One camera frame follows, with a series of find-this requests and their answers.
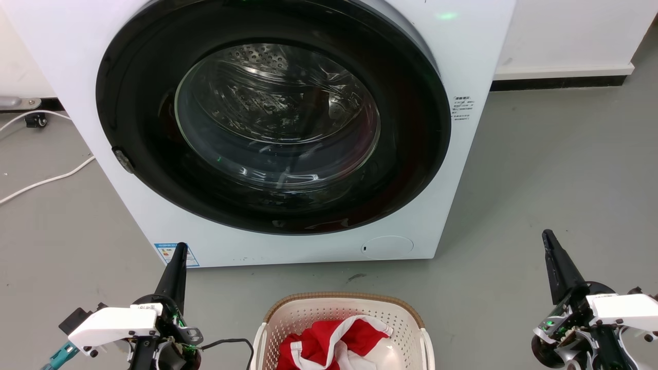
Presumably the round white filter cover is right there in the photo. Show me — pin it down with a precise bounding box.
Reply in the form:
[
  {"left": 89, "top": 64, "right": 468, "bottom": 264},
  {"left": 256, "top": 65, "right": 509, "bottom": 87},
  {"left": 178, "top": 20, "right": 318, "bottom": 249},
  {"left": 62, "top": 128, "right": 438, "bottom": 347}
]
[{"left": 361, "top": 235, "right": 415, "bottom": 261}]

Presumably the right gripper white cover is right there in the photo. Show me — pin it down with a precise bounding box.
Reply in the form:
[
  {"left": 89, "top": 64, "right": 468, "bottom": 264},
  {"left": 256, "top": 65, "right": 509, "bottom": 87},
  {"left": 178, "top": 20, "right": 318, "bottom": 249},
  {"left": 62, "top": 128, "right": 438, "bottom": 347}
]
[{"left": 532, "top": 230, "right": 658, "bottom": 346}]

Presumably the printed text warning sticker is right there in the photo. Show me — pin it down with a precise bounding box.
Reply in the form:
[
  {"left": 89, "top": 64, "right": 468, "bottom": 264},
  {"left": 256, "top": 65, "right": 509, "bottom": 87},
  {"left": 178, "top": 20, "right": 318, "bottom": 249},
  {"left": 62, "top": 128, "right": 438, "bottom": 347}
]
[{"left": 451, "top": 95, "right": 475, "bottom": 122}]

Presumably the blue energy label sticker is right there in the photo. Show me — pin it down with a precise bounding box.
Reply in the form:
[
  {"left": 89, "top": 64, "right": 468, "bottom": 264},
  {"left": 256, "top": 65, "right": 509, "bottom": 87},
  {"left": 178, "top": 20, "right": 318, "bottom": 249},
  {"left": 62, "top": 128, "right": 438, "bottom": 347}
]
[{"left": 154, "top": 243, "right": 200, "bottom": 268}]

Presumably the white and black baseboard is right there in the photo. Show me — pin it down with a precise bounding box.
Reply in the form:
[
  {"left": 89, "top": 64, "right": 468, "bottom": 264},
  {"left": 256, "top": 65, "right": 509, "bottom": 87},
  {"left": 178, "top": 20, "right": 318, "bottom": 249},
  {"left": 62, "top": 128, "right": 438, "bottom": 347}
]
[{"left": 490, "top": 63, "right": 636, "bottom": 92}]

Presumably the white laundry basket brown rim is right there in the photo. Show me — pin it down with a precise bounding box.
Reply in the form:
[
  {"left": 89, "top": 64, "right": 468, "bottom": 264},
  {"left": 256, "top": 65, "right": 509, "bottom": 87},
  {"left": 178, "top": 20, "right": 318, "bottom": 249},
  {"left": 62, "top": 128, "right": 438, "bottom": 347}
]
[{"left": 250, "top": 292, "right": 435, "bottom": 370}]

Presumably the thin white floor cable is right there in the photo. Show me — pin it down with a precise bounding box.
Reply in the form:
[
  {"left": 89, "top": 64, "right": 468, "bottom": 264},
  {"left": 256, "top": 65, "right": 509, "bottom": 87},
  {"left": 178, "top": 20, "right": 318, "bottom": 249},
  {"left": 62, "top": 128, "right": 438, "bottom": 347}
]
[{"left": 0, "top": 109, "right": 72, "bottom": 133}]

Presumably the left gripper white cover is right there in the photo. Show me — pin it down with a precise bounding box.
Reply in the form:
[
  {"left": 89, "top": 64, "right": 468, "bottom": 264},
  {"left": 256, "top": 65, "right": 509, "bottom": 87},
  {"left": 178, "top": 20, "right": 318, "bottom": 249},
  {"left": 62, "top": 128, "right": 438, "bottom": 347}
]
[{"left": 68, "top": 243, "right": 204, "bottom": 370}]

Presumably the grey metal base bar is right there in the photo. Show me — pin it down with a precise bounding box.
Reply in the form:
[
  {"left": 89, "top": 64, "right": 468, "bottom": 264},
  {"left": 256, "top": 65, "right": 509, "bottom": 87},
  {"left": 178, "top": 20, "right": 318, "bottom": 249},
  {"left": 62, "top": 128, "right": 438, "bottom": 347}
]
[{"left": 0, "top": 96, "right": 42, "bottom": 111}]

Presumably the white front-load washing machine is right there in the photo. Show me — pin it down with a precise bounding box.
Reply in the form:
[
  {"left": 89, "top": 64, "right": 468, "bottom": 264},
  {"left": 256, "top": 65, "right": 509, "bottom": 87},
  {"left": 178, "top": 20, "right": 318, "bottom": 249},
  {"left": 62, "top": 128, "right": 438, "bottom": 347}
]
[{"left": 0, "top": 0, "right": 517, "bottom": 268}]

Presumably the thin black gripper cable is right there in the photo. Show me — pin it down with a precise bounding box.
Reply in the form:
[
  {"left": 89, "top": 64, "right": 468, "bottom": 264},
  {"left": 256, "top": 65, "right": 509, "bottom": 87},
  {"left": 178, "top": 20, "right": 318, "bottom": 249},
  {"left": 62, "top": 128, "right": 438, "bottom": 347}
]
[{"left": 199, "top": 338, "right": 255, "bottom": 370}]

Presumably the black round washer door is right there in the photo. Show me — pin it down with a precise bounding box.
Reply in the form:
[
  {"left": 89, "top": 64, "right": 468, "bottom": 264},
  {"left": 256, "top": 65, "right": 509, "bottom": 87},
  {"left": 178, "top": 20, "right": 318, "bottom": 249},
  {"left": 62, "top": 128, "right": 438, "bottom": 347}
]
[{"left": 96, "top": 0, "right": 452, "bottom": 236}]

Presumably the teal cable connector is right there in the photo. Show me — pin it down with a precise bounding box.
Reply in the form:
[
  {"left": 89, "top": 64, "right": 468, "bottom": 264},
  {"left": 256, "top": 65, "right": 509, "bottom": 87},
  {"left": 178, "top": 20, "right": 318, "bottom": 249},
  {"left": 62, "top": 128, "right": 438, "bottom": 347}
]
[{"left": 41, "top": 342, "right": 80, "bottom": 370}]

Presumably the red and white garment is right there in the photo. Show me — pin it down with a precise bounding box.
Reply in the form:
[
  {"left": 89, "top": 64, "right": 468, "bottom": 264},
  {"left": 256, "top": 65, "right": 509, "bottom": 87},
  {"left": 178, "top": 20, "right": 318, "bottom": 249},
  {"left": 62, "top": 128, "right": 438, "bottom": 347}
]
[{"left": 277, "top": 315, "right": 394, "bottom": 370}]

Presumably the thick white floor cable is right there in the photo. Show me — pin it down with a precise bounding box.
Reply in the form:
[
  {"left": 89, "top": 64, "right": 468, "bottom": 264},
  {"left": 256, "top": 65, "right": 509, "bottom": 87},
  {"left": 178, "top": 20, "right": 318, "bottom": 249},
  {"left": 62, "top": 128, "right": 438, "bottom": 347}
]
[{"left": 0, "top": 155, "right": 97, "bottom": 205}]

